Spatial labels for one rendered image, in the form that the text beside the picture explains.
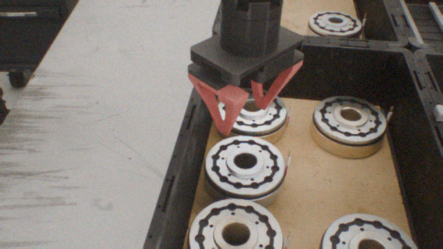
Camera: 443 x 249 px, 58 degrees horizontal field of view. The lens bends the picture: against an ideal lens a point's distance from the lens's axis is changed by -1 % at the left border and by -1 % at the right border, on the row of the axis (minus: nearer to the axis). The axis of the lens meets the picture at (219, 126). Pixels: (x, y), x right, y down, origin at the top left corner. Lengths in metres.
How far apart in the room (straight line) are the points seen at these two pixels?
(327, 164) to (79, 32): 0.81
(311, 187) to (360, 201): 0.06
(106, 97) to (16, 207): 0.31
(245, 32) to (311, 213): 0.25
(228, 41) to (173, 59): 0.63
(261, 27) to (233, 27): 0.02
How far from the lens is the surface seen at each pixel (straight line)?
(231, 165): 0.51
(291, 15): 0.93
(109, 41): 1.12
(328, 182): 0.56
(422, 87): 0.58
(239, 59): 0.38
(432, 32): 0.96
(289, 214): 0.51
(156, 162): 0.75
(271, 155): 0.53
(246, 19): 0.36
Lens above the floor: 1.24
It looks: 42 degrees down
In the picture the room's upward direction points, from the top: straight up
